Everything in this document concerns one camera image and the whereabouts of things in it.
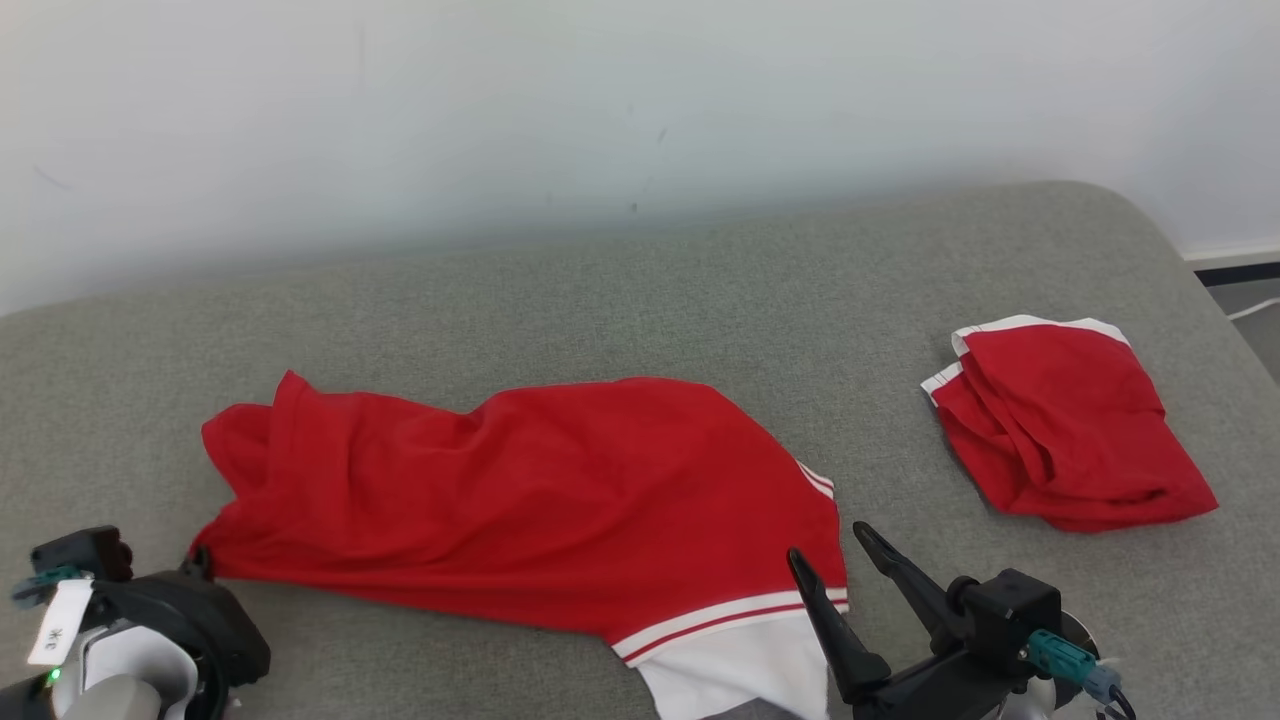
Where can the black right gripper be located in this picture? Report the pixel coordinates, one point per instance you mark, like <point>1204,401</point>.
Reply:
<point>950,685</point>

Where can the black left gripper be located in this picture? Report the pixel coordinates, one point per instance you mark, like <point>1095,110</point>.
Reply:
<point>210,630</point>

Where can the red shorts with white hems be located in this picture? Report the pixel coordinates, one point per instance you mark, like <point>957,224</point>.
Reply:
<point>1070,430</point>

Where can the red shirt with white sleeves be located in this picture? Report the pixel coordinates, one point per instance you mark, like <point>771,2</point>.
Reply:
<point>520,500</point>

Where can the white paper label tag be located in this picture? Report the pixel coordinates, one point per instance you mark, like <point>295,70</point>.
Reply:
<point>60,620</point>

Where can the teal connector on left wrist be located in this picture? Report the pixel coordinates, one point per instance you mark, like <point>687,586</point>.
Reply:
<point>45,580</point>

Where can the teal connector on wrist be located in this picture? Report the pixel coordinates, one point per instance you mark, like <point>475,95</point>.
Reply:
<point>45,580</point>
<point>1065,660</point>

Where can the teal connector on right wrist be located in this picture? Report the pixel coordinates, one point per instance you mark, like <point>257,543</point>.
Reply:
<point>1065,660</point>

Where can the white and black baseboard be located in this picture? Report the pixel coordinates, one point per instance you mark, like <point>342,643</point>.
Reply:
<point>1235,265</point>

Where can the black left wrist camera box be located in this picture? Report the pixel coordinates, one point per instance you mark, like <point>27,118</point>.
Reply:
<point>85,552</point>

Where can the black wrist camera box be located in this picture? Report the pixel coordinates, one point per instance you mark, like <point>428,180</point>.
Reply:
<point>1010,605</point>
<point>85,552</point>

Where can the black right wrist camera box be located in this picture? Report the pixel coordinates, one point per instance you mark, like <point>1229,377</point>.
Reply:
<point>1010,605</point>

